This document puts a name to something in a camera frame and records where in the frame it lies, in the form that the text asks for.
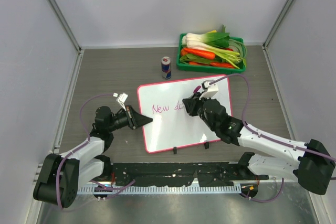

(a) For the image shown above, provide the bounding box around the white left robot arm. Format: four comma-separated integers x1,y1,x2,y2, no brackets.
33,105,153,208

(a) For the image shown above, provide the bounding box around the white slotted cable duct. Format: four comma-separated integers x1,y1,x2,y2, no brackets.
78,185,242,195

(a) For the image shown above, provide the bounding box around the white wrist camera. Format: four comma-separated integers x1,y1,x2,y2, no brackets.
199,80,219,99
113,93,128,110

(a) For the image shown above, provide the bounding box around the right aluminium frame post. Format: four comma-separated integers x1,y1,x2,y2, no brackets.
262,0,313,50

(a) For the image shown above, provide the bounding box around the orange carrot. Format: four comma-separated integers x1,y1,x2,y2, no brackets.
181,48,216,60

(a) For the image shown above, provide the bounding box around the left aluminium frame post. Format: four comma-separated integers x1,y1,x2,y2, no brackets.
31,0,82,52

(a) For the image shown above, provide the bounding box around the green plastic tray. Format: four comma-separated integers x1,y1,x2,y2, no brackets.
176,33,246,74

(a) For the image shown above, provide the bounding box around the bok choy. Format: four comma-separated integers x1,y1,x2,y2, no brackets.
181,26,230,48

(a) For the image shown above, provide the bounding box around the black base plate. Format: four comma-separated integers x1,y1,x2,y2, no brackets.
81,162,270,187

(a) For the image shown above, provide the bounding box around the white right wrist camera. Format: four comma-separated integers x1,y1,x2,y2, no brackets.
199,80,219,99

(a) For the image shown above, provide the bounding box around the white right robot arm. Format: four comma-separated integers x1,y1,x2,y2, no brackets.
182,92,335,195

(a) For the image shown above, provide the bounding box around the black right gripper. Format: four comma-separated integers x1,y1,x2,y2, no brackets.
184,91,217,131

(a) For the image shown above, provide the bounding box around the purple capped marker pen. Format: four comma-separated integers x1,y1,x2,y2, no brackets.
193,86,201,93

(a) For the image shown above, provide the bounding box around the aluminium frame post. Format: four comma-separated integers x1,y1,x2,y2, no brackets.
262,0,313,50
31,0,82,52

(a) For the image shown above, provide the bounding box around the red bull can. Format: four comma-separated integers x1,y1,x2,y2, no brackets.
161,57,171,79

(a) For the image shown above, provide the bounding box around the green onion bunch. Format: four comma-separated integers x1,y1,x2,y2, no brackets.
202,39,247,69

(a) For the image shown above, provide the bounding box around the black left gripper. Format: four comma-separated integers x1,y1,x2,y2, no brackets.
107,105,152,132

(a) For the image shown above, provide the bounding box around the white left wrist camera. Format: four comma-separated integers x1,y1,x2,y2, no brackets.
113,93,128,110

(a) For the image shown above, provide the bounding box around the pink framed whiteboard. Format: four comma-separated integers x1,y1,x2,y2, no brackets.
137,75,220,153

